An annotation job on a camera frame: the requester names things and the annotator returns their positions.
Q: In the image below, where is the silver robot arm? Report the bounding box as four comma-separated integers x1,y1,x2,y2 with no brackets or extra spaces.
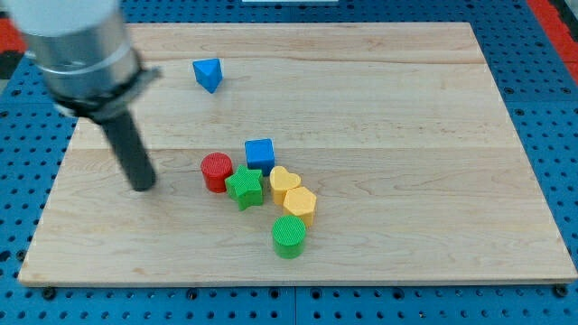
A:
2,0,161,124

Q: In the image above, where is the blue cube block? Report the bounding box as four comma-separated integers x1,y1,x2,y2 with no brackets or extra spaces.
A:
245,138,275,177

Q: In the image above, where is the blue triangle block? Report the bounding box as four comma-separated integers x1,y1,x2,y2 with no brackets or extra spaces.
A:
192,58,223,94

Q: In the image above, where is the wooden board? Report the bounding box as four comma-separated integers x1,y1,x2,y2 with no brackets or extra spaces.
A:
19,23,577,287

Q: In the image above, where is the yellow heart block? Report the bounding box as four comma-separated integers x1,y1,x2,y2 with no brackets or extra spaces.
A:
269,166,302,205

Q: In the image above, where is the yellow hexagon block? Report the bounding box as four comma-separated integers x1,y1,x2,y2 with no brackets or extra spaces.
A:
283,187,317,228

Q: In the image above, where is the green star block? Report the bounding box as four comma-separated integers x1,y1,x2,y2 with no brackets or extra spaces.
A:
225,165,264,211

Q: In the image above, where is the green cylinder block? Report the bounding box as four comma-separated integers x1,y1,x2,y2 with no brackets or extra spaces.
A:
272,215,306,259

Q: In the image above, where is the red cylinder block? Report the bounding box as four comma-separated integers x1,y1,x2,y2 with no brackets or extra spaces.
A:
200,153,233,193

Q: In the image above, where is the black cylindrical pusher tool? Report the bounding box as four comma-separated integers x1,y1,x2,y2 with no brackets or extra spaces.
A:
100,111,156,191

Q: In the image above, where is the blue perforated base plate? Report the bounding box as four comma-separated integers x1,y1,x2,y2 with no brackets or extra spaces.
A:
1,0,577,324

